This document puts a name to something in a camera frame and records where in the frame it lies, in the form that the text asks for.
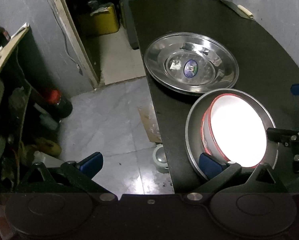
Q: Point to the red-capped dark jug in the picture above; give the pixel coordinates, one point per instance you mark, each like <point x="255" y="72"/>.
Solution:
<point x="59" y="106"/>

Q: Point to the cleaver with cream handle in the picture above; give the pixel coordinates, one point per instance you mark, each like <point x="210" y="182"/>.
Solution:
<point x="239" y="10"/>

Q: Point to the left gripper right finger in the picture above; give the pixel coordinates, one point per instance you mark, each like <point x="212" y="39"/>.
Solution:
<point x="218" y="175"/>

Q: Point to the wooden shelf counter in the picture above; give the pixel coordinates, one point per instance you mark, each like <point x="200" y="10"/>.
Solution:
<point x="6" y="51"/>

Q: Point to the large steel plate back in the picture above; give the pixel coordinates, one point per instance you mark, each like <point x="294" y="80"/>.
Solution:
<point x="189" y="89"/>

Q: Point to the yellow container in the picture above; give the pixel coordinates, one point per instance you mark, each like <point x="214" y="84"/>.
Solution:
<point x="104" y="20"/>

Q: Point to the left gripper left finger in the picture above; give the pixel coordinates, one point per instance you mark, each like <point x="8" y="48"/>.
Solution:
<point x="80" y="175"/>

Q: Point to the white ceramic bowl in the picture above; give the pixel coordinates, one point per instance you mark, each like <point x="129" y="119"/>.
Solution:
<point x="208" y="140"/>
<point x="238" y="130"/>

